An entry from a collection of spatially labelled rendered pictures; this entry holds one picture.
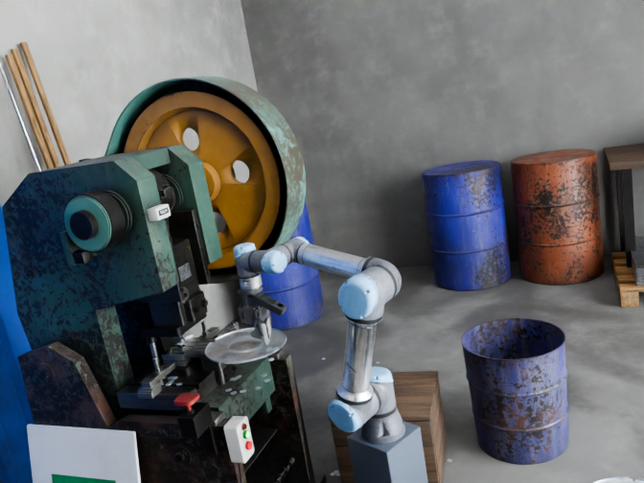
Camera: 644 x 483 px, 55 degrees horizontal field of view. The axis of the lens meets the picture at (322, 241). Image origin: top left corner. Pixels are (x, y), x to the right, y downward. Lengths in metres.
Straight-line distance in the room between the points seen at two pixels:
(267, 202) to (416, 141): 2.97
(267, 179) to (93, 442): 1.13
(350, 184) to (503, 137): 1.34
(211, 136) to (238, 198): 0.26
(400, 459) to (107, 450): 1.02
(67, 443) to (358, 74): 3.78
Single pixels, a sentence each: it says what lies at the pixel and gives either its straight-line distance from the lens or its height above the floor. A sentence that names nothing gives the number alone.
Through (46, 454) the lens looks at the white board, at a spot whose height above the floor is 0.48.
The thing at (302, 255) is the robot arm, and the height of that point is 1.09.
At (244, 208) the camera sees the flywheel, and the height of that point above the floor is 1.20.
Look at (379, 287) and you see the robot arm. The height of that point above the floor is 1.04.
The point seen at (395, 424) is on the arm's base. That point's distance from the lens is 2.15.
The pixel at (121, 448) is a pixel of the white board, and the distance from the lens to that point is 2.36.
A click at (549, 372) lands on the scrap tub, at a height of 0.39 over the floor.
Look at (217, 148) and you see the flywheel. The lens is 2.49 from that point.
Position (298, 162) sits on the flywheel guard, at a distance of 2.41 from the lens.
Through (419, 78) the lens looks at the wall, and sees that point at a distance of 5.18.
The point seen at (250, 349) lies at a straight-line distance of 2.18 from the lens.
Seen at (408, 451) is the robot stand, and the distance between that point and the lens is 2.21.
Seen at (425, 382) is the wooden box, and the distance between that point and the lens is 2.71.
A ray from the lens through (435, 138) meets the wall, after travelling 5.19.
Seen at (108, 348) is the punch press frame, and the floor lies 0.86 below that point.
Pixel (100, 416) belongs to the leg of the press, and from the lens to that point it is 2.39.
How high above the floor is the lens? 1.60
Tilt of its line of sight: 13 degrees down
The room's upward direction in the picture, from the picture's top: 10 degrees counter-clockwise
